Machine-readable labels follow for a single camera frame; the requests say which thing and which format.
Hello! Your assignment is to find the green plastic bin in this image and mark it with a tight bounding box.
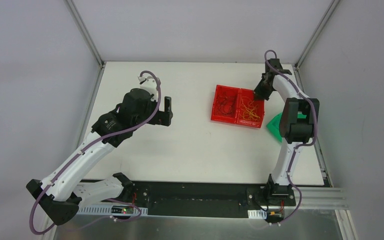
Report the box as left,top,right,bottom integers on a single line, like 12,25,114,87
267,111,313,144

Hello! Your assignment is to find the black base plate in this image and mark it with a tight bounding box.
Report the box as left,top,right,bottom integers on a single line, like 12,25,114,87
116,181,296,218

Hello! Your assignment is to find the yellow wire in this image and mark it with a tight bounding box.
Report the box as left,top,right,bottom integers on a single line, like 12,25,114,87
238,96,265,123

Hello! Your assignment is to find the black wire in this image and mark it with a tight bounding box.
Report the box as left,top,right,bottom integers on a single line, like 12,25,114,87
215,92,238,117

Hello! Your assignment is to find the red bin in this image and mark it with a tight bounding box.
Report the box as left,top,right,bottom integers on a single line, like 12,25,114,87
210,84,240,124
235,88,265,129

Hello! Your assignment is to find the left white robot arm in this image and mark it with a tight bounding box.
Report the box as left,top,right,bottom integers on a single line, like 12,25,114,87
26,88,173,226

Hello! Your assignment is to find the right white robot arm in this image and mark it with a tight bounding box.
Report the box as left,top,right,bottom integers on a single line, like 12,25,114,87
253,58,320,205

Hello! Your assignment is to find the left red bin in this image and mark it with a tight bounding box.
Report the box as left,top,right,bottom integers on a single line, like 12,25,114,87
210,84,240,124

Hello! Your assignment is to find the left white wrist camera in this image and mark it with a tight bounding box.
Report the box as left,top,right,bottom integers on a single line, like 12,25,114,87
138,76,159,102

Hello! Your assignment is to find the right red bin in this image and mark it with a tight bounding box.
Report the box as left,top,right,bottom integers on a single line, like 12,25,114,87
235,88,265,129

